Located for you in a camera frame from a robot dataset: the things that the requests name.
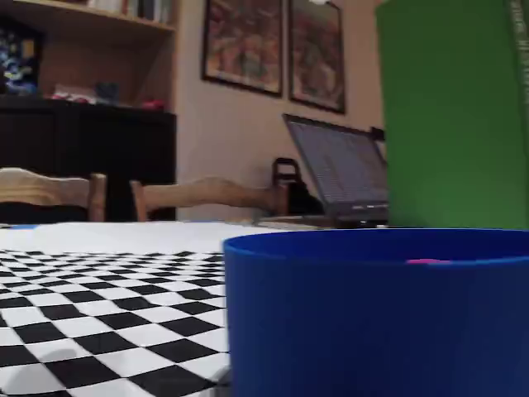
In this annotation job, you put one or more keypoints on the pink ball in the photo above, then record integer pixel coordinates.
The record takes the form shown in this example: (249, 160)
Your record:
(425, 261)

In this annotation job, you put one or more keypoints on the blue round box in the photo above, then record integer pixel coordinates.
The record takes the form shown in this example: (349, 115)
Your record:
(372, 331)

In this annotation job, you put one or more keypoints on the dark colourful box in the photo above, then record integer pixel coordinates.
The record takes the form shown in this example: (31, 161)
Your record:
(20, 58)

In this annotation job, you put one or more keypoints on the black bag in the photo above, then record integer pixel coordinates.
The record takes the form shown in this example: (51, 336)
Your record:
(301, 200)

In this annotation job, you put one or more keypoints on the wooden chair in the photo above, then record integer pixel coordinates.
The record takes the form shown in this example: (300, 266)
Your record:
(41, 186)
(206, 192)

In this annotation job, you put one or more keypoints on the black laptop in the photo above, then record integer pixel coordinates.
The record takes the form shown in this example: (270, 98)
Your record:
(343, 165)

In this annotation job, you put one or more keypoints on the small pink object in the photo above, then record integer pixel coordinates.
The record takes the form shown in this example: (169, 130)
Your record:
(151, 104)

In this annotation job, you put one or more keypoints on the black cabinet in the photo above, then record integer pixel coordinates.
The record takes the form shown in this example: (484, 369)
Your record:
(124, 144)

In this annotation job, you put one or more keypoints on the narrow framed picture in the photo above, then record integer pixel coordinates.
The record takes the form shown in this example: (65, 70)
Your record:
(316, 54)

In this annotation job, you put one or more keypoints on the wide framed picture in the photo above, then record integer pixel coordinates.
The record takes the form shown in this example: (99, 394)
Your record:
(241, 41)

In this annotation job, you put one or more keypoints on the small blue cup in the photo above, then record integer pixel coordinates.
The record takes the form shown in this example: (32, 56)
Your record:
(107, 92)

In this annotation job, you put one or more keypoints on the large green book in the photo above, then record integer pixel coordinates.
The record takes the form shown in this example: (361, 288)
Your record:
(446, 124)

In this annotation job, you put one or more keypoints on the white and red items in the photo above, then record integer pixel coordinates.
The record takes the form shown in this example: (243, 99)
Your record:
(72, 95)

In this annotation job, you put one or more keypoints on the shelved books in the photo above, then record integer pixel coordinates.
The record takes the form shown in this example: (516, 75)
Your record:
(144, 10)

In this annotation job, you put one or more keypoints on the blue tape strip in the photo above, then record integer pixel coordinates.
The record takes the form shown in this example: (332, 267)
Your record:
(25, 226)

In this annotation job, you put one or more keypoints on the wooden wall shelf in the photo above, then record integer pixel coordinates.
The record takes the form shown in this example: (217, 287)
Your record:
(103, 54)

